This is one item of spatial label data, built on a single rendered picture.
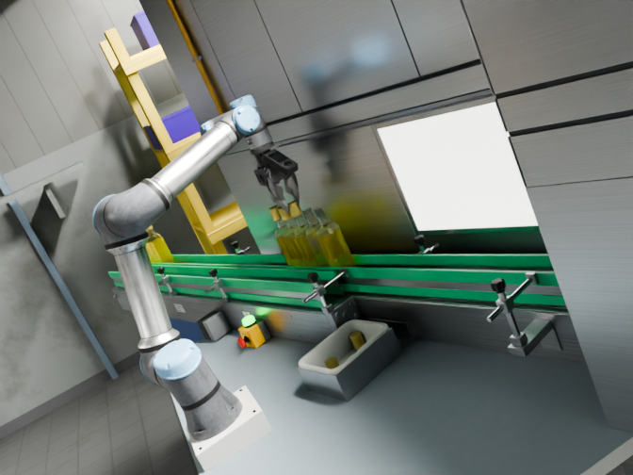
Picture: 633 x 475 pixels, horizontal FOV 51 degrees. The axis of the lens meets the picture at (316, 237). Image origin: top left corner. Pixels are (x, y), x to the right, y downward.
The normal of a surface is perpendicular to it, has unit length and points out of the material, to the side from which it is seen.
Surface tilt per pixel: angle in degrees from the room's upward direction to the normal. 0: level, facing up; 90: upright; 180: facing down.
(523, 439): 0
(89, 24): 90
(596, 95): 90
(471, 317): 90
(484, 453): 0
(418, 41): 90
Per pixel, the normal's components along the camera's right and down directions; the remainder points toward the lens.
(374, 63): -0.70, 0.48
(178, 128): 0.34, 0.13
